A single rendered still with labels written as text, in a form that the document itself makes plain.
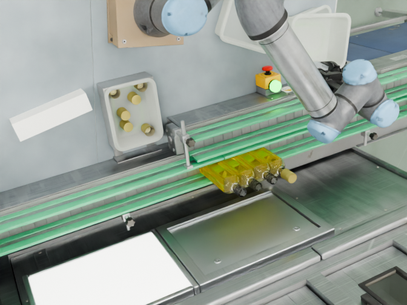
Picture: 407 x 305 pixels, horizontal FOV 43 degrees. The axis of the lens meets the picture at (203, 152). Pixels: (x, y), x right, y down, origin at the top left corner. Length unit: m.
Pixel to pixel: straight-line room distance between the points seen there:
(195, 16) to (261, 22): 0.39
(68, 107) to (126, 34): 0.29
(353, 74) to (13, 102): 1.00
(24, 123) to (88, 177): 0.27
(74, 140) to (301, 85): 0.86
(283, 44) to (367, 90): 0.29
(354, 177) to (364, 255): 0.47
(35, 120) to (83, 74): 0.21
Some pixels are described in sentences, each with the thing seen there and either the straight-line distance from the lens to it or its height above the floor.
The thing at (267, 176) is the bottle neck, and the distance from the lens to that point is 1.66.
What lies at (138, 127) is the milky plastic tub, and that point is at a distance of 1.78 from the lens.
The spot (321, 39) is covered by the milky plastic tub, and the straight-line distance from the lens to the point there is 1.71.
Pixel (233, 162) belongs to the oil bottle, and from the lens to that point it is 1.73.
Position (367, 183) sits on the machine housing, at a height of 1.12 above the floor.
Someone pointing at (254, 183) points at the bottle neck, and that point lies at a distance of 1.63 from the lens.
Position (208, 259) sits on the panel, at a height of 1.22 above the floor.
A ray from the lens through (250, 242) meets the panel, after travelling 1.60.
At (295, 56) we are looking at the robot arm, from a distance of 1.14.
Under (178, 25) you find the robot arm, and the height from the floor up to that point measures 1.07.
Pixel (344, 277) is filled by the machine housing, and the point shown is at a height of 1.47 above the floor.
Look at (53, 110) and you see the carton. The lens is 1.64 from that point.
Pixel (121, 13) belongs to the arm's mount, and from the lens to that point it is 1.60.
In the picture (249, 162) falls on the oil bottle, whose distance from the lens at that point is 1.71.
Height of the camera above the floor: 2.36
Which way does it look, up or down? 56 degrees down
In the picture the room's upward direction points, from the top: 128 degrees clockwise
